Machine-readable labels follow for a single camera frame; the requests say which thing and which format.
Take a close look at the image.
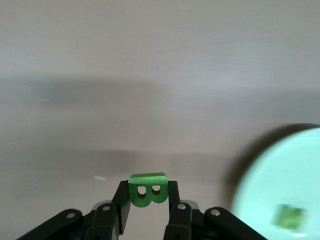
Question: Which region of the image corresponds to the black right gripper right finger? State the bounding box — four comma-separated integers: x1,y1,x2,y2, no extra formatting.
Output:
163,179,270,240

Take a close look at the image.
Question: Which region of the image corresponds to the light green plate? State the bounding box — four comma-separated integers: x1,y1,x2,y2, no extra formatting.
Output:
229,124,320,240

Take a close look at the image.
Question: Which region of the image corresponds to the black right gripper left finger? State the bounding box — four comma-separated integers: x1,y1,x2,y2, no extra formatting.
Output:
14,179,133,240

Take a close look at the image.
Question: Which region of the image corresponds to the green foam letter B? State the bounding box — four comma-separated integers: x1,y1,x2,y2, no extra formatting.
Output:
127,172,169,209

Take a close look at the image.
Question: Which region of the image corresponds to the green foam letter N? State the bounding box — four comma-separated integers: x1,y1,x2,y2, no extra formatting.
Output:
271,203,310,233

